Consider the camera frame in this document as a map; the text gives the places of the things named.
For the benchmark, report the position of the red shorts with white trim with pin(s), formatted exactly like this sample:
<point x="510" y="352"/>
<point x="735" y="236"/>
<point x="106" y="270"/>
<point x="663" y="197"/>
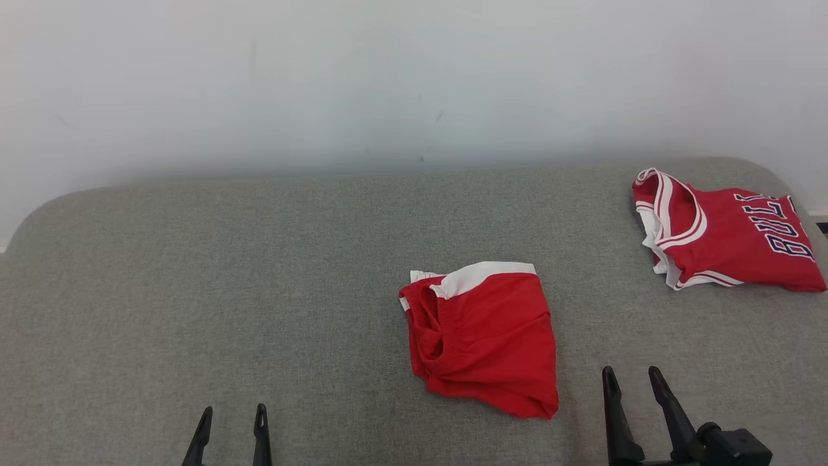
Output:
<point x="498" y="349"/>

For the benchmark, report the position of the white wall baseboard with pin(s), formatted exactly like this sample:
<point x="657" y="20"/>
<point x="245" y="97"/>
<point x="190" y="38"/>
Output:
<point x="818" y="213"/>

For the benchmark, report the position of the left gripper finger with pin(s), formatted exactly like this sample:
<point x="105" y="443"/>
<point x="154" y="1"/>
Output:
<point x="197" y="443"/>
<point x="262" y="443"/>

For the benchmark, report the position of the grey fabric sofa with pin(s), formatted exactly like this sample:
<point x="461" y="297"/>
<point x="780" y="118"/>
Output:
<point x="259" y="291"/>

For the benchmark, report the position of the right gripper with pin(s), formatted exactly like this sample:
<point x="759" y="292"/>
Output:
<point x="734" y="450"/>

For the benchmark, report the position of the red Bulls basketball jersey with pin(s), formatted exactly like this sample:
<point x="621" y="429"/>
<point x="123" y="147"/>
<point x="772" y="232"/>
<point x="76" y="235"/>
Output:
<point x="731" y="246"/>

